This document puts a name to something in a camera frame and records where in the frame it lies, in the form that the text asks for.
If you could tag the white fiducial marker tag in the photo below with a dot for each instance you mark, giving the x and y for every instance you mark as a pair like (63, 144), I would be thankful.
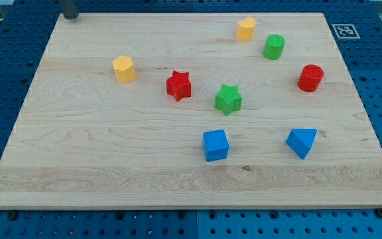
(344, 31)

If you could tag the red cylinder block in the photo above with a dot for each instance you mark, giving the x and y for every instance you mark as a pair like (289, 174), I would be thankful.
(310, 78)

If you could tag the blue triangular prism block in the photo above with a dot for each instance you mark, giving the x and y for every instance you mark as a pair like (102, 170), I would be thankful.
(301, 140)

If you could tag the yellow heart block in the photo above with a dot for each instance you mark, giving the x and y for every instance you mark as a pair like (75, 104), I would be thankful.
(245, 28)

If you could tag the red star block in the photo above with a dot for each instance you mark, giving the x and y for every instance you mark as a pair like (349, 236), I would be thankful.
(179, 85)

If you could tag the green star block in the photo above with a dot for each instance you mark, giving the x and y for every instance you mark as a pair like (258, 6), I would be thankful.
(228, 99)

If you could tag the green cylinder block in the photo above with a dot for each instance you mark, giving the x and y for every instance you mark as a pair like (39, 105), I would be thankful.
(274, 45)

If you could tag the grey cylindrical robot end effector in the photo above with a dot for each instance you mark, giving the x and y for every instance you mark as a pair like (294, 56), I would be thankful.
(69, 9)

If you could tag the yellow hexagon block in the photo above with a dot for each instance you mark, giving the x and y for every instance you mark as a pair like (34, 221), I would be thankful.
(124, 69)

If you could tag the wooden board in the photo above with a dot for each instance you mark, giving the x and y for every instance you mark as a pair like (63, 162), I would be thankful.
(84, 141)

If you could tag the blue cube block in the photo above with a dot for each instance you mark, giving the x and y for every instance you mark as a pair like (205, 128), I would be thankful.
(215, 145)

